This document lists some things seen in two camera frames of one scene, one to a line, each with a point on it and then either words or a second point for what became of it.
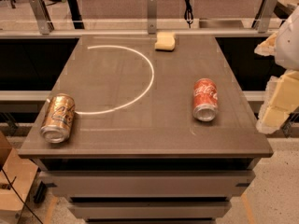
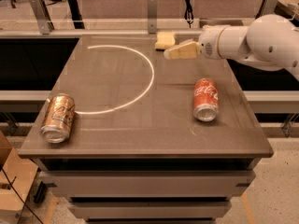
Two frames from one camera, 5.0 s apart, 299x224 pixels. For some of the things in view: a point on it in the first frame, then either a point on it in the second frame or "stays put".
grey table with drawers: [137, 155] stays put
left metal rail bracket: [41, 14] stays put
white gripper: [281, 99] → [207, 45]
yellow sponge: [165, 41] stays put
